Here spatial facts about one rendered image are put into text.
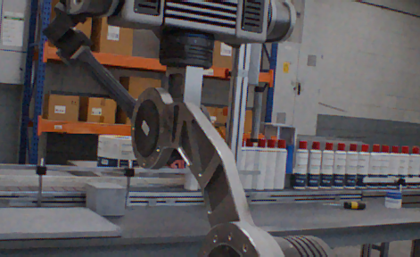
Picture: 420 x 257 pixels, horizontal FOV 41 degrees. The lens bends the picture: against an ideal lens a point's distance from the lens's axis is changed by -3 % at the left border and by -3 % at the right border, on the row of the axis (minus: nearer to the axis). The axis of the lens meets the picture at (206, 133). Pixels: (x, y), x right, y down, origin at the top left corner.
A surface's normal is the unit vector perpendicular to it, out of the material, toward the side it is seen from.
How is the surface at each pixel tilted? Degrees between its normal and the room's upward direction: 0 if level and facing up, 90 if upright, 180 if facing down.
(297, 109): 90
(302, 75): 90
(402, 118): 90
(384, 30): 90
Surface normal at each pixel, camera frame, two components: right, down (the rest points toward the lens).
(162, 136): -0.86, -0.05
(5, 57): 0.50, 0.09
